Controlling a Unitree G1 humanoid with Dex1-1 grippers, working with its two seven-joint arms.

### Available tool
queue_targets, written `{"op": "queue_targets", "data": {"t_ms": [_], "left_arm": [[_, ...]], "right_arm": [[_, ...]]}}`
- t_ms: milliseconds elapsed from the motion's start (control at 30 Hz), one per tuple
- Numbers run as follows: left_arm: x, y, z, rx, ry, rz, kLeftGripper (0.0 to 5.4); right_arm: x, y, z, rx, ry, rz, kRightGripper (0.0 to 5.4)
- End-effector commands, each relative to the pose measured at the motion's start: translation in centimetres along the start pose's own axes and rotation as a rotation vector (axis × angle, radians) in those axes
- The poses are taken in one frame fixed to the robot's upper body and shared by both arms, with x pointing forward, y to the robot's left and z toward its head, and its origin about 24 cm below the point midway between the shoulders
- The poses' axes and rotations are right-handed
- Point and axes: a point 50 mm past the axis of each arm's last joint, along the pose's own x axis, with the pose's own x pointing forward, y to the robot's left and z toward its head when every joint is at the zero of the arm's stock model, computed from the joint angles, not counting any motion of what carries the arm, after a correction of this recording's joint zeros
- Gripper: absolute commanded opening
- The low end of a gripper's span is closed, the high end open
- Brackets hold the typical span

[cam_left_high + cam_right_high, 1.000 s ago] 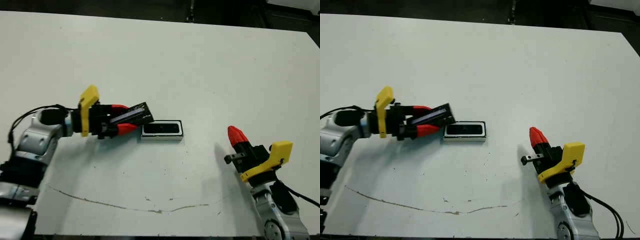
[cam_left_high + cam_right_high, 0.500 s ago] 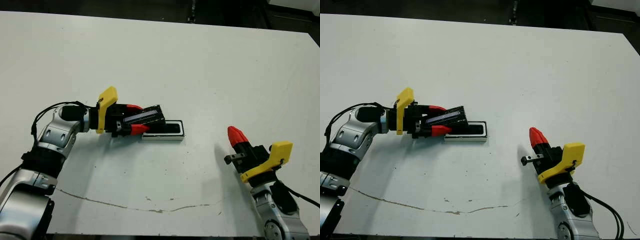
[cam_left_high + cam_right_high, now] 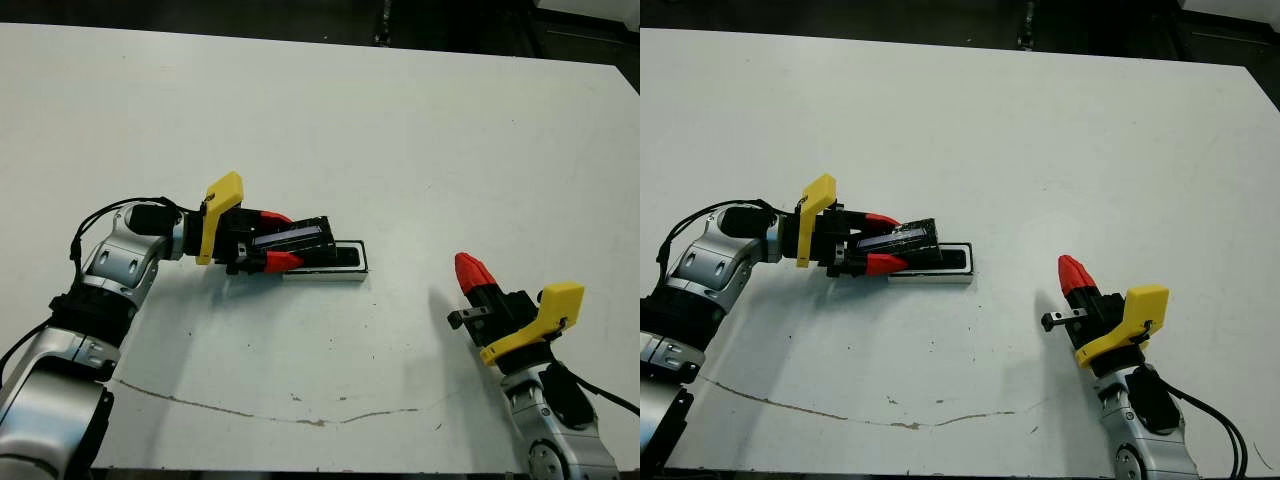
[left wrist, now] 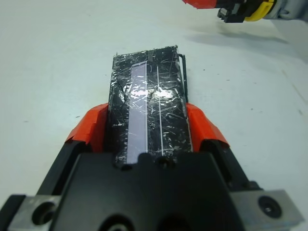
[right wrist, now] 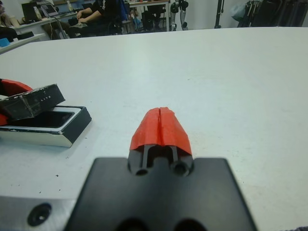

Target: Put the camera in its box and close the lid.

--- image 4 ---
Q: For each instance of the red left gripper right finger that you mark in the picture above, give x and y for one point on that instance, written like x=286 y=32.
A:
x=204 y=130

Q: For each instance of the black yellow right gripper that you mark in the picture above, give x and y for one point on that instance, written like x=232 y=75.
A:
x=260 y=9

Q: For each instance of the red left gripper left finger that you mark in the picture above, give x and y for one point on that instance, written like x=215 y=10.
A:
x=91 y=127

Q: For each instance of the black glossy box lid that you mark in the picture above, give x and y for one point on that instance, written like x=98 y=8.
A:
x=168 y=115

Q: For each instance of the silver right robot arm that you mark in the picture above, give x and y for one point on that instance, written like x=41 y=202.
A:
x=288 y=10

